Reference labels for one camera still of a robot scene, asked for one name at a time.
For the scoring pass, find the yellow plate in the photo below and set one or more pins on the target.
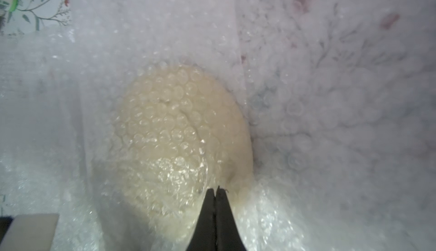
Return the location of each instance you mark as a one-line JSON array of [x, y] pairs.
[[164, 111]]

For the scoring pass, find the clear bubble wrap sheet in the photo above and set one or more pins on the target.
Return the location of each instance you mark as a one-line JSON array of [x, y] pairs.
[[42, 154], [342, 110]]

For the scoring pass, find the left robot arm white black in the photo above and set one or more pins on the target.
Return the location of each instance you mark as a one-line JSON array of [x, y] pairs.
[[34, 232]]

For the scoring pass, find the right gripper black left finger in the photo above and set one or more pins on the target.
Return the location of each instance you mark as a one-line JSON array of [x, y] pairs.
[[204, 236]]

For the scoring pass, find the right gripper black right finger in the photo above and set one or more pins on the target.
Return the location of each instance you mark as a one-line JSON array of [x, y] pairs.
[[227, 235]]

